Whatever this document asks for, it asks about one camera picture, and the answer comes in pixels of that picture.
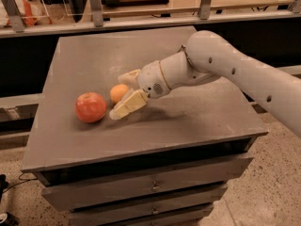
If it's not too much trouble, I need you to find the black cable on floor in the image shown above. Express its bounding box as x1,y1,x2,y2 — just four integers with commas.
0,172,39,196

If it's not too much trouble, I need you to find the dark tool with wooden handle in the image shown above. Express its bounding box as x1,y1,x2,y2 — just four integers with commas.
101,0,169,8

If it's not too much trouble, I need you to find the top drawer with knob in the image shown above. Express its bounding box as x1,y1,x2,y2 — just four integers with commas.
42,153,252,211

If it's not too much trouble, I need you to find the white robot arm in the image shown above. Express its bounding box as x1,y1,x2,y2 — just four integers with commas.
109,30,301,137

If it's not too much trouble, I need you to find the metal railing frame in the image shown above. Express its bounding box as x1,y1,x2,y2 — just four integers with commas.
0,0,301,38

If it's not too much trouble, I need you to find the grey drawer cabinet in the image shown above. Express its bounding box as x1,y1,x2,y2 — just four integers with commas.
23,27,267,226

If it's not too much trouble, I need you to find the small orange fruit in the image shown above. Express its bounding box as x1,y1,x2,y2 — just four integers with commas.
110,84,129,104

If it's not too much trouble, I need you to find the orange white plastic bag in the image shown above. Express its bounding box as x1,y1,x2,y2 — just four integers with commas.
0,0,52,27

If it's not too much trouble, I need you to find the drawer with knob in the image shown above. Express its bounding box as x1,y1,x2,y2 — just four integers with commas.
70,184,228,226
42,153,252,211

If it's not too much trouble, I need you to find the middle drawer with knob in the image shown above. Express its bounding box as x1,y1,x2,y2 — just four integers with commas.
70,184,228,226

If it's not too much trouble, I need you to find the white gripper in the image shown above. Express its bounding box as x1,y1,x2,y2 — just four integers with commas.
109,60,171,121

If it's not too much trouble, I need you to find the red apple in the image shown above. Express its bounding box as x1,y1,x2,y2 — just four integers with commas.
75,92,107,123

